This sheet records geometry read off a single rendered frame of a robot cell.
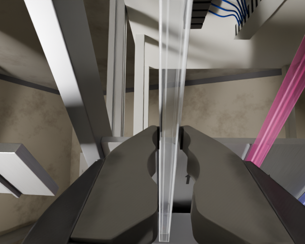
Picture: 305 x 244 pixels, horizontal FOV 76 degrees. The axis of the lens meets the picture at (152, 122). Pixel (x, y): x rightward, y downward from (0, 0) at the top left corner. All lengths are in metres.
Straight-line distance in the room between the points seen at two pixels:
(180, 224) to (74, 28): 0.31
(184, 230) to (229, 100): 2.76
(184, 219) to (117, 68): 0.37
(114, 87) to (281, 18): 0.51
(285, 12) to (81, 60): 0.60
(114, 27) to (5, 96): 3.21
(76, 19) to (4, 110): 3.47
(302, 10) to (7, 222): 3.90
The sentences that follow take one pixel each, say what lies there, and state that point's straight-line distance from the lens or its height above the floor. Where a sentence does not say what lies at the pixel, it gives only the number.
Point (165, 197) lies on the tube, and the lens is 0.20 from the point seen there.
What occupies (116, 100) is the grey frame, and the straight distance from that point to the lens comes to 0.49.
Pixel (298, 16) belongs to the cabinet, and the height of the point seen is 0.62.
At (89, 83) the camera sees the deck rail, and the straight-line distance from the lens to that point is 0.21.
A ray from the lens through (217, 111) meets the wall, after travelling 3.02.
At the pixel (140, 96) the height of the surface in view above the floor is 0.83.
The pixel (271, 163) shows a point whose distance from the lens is 0.30.
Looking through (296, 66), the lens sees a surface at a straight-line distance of 0.20.
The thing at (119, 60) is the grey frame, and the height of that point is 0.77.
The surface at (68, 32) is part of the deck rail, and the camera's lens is 0.18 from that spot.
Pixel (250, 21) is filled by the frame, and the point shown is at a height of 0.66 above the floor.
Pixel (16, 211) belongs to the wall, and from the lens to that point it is 3.91.
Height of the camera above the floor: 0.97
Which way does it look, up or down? 6 degrees down
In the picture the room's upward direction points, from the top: 179 degrees counter-clockwise
